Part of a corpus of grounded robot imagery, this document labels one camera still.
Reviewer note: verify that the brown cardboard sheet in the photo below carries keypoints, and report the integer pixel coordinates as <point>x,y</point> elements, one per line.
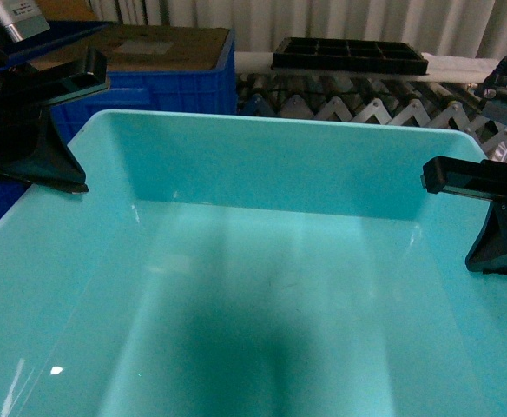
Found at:
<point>146,48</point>

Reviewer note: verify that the black compartment tray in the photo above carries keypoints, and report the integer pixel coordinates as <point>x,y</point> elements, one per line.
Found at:
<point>349,55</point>

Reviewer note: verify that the teal plastic bin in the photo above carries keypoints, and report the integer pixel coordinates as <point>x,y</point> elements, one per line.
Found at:
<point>235,266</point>

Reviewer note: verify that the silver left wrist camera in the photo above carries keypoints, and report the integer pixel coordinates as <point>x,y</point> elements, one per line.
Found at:
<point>22,19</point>

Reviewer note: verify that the expandable roller conveyor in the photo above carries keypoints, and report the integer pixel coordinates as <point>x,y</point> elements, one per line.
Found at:
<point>441,99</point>

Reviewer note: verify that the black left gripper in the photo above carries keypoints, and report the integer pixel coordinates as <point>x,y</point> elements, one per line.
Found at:
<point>31,149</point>

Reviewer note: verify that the blue crate with cardboard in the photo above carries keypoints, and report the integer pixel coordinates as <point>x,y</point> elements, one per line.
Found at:
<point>195,91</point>

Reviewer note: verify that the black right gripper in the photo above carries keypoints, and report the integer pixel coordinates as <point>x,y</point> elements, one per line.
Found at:
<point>486,180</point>

